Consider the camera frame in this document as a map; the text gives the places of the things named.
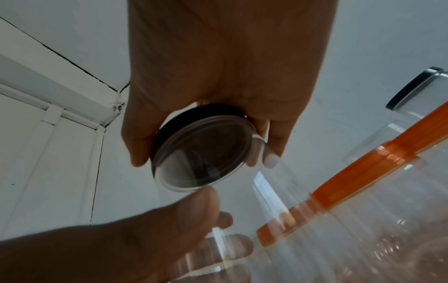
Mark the person's right hand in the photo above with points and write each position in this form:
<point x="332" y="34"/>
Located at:
<point x="227" y="55"/>

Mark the person's left hand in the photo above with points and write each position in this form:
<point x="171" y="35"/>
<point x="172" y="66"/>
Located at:
<point x="105" y="248"/>

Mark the small black lid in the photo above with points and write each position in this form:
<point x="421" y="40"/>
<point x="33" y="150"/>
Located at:
<point x="203" y="154"/>
<point x="413" y="91"/>

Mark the short transparent jar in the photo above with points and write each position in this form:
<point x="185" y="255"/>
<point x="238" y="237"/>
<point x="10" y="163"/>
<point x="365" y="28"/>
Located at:
<point x="297" y="262"/>

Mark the large orange lid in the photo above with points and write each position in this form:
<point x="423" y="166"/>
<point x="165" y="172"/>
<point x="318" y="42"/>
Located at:
<point x="423" y="130"/>

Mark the wide transparent jar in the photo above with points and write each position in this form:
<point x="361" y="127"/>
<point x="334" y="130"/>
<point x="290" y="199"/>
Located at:
<point x="385" y="221"/>

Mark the white panelled door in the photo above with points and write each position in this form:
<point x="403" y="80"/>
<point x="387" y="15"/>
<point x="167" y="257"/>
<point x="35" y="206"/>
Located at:
<point x="42" y="152"/>

